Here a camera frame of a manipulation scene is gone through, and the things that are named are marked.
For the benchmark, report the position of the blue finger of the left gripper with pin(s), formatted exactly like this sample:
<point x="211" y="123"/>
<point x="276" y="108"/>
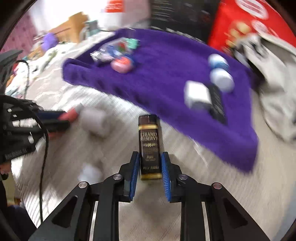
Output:
<point x="49" y="114"/>
<point x="55" y="126"/>

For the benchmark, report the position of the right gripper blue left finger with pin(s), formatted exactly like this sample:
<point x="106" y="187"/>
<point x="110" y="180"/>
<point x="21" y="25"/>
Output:
<point x="131" y="175"/>

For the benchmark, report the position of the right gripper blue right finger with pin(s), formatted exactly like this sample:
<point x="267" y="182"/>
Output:
<point x="168" y="176"/>

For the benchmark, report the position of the pink tube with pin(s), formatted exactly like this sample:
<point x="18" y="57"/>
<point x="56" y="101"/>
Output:
<point x="71" y="116"/>

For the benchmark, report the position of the brown gold Grand Reserve tube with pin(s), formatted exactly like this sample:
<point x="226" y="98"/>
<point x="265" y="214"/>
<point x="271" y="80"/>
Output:
<point x="150" y="159"/>

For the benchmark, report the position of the white tape roll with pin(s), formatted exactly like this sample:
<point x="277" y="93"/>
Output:
<point x="95" y="121"/>

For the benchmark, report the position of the small white plug adapter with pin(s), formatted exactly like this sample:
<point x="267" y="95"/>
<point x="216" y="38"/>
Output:
<point x="91" y="173"/>

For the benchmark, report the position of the black Horizon lighter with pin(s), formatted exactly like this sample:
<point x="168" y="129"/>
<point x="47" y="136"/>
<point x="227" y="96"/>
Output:
<point x="217" y="109"/>

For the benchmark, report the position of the white usb charger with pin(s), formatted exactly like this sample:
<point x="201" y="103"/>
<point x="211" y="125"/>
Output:
<point x="197" y="95"/>

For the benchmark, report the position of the small vaseline jar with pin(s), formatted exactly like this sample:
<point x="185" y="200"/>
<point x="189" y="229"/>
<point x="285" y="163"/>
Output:
<point x="123" y="64"/>

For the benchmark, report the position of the clear candy bottle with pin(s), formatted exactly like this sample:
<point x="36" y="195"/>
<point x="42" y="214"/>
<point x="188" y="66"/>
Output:
<point x="109" y="51"/>

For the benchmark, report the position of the white blue cylindrical bottle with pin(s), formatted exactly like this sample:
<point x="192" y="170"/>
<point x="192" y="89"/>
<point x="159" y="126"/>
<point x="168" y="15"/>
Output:
<point x="219" y="73"/>

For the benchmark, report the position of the green binder clip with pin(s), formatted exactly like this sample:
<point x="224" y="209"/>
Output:
<point x="131" y="43"/>

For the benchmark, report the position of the person's left hand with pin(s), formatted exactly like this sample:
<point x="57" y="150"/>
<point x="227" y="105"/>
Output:
<point x="5" y="169"/>

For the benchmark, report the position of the floral bedding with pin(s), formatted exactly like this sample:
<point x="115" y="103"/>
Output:
<point x="26" y="73"/>

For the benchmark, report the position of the purple plush toy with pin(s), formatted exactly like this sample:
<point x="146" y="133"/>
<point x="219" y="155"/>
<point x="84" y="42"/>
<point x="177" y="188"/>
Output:
<point x="49" y="41"/>

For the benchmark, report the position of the wooden bed headboard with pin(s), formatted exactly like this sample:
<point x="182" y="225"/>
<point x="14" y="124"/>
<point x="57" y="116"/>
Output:
<point x="69" y="31"/>

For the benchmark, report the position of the teal container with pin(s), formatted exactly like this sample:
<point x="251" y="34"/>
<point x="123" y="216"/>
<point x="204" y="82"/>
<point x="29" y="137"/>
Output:
<point x="90" y="28"/>

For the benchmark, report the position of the purple towel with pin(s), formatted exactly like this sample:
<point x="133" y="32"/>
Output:
<point x="163" y="63"/>

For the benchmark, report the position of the white Miniso plastic bag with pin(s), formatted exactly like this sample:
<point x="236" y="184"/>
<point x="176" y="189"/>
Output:
<point x="113" y="15"/>

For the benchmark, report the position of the grey Nike waist bag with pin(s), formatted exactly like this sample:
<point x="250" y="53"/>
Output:
<point x="273" y="59"/>

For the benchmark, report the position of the black headset box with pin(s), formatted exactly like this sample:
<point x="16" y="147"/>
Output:
<point x="190" y="18"/>

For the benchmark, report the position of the red paper shopping bag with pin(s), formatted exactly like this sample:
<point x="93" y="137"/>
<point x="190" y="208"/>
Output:
<point x="236" y="19"/>

